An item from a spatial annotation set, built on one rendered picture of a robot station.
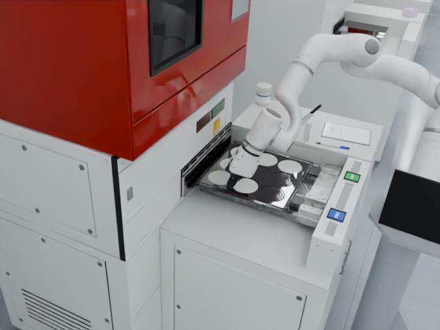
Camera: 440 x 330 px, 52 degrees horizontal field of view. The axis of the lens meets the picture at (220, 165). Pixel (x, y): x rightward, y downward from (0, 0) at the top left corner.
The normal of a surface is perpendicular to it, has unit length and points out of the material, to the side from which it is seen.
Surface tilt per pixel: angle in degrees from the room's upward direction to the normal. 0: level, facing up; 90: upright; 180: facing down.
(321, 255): 90
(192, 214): 0
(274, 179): 0
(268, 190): 0
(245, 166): 90
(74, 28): 90
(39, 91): 90
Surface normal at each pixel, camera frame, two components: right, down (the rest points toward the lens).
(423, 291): 0.05, -0.84
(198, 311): -0.43, 0.47
